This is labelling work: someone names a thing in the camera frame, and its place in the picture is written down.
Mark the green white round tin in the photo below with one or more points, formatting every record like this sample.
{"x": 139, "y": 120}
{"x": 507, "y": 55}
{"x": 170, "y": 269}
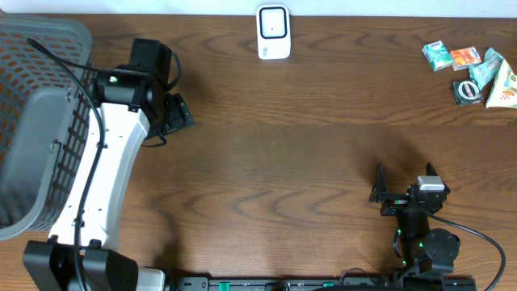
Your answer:
{"x": 466, "y": 92}

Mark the orange Kleenex tissue pack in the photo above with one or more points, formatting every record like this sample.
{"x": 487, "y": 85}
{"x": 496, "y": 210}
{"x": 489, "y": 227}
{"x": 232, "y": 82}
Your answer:
{"x": 465, "y": 57}

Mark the teal snack packet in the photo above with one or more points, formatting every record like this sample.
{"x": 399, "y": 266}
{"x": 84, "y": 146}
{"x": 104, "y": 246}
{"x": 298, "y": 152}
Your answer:
{"x": 485, "y": 72}

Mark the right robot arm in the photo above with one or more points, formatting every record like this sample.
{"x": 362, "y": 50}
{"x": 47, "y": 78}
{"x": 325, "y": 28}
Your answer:
{"x": 427, "y": 254}

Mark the teal Kleenex tissue pack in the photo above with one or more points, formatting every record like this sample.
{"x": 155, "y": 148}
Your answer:
{"x": 437, "y": 55}

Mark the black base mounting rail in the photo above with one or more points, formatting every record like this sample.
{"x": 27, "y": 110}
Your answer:
{"x": 198, "y": 283}

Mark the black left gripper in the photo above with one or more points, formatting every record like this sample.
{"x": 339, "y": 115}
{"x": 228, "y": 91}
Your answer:
{"x": 178, "y": 114}

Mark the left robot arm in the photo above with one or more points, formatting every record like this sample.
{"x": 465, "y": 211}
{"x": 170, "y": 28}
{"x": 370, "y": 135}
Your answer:
{"x": 128, "y": 105}

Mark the grey plastic shopping basket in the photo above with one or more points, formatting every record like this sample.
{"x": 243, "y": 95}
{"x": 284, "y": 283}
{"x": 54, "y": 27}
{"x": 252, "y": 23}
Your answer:
{"x": 44, "y": 119}

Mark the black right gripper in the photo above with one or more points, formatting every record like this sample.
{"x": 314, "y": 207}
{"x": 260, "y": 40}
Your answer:
{"x": 396, "y": 201}

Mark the white barcode scanner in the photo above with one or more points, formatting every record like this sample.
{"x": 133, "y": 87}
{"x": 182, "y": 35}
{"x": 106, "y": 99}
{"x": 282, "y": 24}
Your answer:
{"x": 273, "y": 32}

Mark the white blue snack bag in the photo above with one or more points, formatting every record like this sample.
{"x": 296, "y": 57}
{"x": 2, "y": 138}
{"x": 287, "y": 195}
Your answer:
{"x": 503, "y": 91}

